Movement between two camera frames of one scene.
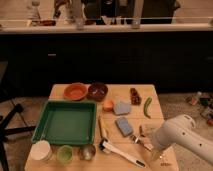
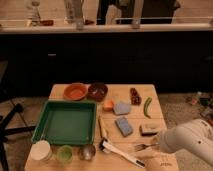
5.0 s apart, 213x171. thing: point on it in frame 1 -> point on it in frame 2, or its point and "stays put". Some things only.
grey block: x=121 y=108 stays put
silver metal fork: x=140 y=140 -> x=140 y=147
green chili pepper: x=148 y=99 stays put
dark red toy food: x=135 y=98 stays put
